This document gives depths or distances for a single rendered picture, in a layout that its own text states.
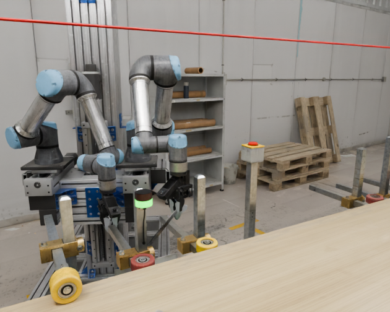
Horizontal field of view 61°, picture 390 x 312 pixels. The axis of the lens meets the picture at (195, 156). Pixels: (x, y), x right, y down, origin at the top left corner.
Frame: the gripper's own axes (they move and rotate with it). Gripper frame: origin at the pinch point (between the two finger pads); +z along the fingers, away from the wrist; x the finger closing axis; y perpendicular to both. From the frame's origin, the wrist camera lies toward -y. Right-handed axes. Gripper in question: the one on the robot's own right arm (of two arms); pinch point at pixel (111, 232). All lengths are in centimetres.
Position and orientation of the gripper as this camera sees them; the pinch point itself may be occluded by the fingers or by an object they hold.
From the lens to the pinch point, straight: 155.7
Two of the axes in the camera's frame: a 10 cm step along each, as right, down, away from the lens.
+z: -0.1, 9.7, 2.4
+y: -4.8, -2.2, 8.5
